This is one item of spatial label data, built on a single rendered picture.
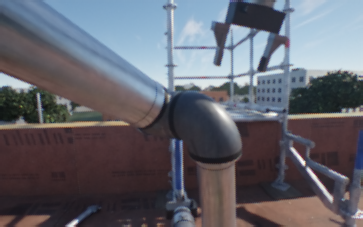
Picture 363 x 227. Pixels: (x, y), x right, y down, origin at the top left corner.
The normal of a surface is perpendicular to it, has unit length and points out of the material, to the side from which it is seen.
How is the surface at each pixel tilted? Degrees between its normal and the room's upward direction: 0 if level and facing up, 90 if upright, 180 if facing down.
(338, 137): 90
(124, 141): 90
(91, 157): 90
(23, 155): 90
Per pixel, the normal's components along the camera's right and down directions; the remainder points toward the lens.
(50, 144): 0.07, 0.12
